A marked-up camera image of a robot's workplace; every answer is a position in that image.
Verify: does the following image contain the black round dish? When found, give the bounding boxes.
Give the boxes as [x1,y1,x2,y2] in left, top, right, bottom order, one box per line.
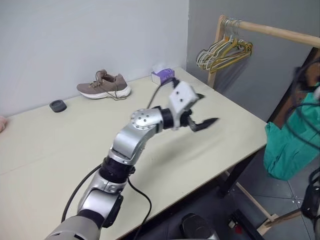
[49,99,68,114]

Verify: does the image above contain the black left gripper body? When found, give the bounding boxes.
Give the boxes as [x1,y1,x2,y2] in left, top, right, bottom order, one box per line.
[179,108,195,130]

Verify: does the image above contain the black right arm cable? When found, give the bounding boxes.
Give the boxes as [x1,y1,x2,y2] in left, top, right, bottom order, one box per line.
[284,56,320,146]

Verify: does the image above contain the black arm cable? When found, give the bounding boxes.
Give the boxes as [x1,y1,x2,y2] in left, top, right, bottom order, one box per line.
[284,56,320,146]
[61,76,181,240]

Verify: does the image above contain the white wire hanger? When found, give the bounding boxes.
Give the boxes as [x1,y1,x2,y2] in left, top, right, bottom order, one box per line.
[198,19,241,70]
[196,19,237,66]

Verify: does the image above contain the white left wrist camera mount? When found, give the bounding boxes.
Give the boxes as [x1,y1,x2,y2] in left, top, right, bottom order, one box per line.
[167,81,198,131]

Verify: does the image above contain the black table frame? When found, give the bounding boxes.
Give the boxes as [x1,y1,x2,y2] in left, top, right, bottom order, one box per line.
[218,149,263,240]

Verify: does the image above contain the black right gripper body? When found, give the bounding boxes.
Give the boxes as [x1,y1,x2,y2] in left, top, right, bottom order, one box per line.
[292,66,315,95]

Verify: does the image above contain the brown wooden board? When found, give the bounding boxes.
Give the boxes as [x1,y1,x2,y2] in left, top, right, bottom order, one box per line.
[268,47,320,126]

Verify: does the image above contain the dark rounded shape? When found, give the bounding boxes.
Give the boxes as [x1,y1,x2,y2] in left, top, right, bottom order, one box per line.
[181,212,213,240]

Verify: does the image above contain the yellow wire hanger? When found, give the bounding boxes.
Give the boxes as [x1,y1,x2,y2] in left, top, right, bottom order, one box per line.
[209,21,252,71]
[208,21,253,75]

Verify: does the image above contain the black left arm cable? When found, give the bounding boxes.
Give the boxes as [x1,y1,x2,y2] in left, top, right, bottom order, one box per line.
[61,76,181,240]

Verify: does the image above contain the taupe sneaker with white sole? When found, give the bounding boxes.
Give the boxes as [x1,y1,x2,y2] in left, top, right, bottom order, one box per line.
[76,69,133,101]

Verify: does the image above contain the green shorts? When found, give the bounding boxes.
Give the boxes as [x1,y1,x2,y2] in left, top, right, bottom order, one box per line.
[263,92,320,181]

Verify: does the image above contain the purple tissue box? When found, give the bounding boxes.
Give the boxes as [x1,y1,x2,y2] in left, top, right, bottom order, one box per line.
[150,63,176,85]

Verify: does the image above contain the wooden clothes rack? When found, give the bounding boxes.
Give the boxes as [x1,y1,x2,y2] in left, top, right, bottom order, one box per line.
[206,14,320,237]

